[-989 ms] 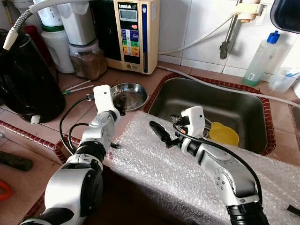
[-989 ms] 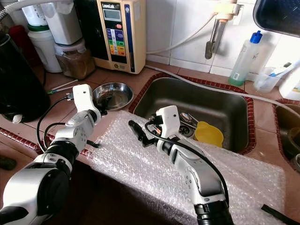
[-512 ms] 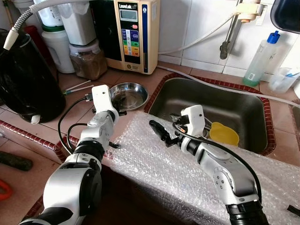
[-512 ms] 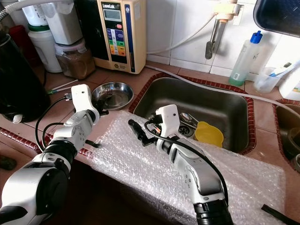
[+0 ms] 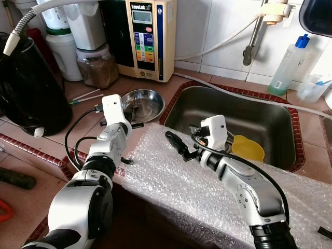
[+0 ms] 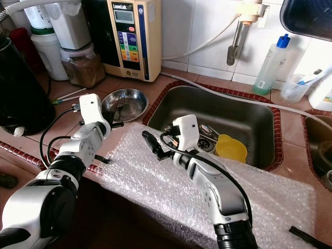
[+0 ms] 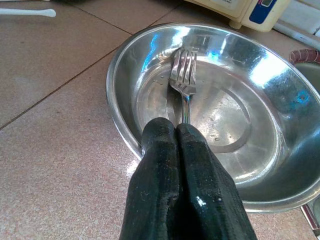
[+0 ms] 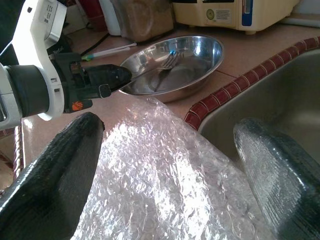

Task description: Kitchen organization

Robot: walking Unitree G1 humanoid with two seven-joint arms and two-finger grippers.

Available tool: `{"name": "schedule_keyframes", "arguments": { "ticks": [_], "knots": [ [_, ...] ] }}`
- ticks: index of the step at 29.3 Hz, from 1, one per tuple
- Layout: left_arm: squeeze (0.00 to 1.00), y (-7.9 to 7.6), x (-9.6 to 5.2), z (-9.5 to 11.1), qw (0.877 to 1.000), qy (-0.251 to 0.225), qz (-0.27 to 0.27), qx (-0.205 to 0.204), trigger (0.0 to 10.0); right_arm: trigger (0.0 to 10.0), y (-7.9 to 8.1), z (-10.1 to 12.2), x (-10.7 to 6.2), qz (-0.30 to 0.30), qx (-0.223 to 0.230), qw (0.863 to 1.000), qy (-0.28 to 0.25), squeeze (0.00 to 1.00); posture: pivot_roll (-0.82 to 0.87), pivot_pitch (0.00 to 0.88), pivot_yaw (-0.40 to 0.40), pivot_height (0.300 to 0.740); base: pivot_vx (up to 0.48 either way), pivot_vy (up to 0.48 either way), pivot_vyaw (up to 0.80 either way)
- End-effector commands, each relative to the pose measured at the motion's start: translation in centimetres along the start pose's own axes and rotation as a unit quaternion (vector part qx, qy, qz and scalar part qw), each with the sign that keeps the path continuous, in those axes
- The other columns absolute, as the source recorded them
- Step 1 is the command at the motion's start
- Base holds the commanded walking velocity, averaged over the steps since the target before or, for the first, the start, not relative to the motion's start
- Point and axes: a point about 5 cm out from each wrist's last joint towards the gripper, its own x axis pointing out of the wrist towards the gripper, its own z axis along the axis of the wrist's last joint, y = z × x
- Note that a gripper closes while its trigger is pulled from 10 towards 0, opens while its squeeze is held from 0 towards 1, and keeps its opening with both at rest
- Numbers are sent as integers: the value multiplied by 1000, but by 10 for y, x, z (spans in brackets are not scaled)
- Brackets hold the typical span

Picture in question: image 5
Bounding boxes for steel sink basin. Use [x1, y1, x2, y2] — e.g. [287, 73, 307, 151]
[165, 85, 300, 171]

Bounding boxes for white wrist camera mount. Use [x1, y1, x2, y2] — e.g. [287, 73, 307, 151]
[101, 94, 133, 137]
[199, 115, 228, 152]

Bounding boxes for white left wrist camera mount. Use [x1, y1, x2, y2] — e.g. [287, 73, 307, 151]
[101, 94, 133, 137]

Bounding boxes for white jar green band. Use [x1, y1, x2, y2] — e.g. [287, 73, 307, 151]
[46, 27, 85, 82]

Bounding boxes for clear jar brown contents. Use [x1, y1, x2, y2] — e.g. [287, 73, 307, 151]
[76, 44, 120, 89]

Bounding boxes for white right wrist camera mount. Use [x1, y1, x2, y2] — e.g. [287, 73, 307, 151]
[199, 115, 228, 152]

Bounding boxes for red bottle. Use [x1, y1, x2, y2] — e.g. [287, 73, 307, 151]
[26, 27, 60, 76]

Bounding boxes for clear bubble wrap sheet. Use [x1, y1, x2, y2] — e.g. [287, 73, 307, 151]
[115, 123, 332, 249]

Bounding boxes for white labelled container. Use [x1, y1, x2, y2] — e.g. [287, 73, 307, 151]
[39, 0, 71, 30]

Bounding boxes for black kettle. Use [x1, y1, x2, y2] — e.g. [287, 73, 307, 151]
[0, 32, 74, 137]

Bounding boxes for clear bottle blue cap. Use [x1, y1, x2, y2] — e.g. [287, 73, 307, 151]
[268, 34, 311, 97]

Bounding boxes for white plastic bottle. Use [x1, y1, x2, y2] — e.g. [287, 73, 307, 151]
[323, 87, 332, 110]

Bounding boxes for grey counter hose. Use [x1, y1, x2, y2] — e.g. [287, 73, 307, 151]
[174, 72, 332, 121]

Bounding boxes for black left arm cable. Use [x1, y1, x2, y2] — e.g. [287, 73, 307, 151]
[64, 103, 105, 173]

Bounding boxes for dark blue hanging pan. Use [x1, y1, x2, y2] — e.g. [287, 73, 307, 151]
[299, 0, 332, 38]

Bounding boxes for steel fork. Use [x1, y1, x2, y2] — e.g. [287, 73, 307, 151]
[131, 100, 145, 119]

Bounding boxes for orange plastic ring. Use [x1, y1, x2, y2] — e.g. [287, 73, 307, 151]
[0, 199, 14, 222]

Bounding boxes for beige wall faucet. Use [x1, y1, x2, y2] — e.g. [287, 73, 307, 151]
[242, 0, 292, 67]

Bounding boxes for dark green vegetable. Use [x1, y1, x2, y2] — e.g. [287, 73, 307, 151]
[0, 167, 37, 190]

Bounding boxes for beige water ionizer machine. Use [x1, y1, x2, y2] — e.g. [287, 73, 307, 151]
[99, 0, 178, 84]

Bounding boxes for clear plastic cup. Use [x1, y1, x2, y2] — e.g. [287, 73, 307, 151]
[296, 74, 331, 104]

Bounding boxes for thin white tube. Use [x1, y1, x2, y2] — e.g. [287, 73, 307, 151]
[174, 15, 262, 61]

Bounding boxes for shallow steel bowl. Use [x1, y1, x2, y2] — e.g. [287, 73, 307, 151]
[120, 89, 166, 124]

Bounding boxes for yellow plastic bowl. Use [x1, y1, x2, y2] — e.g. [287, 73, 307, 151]
[230, 134, 266, 163]

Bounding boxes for white stick green tip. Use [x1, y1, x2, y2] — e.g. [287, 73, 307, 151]
[67, 93, 104, 104]
[70, 89, 102, 99]

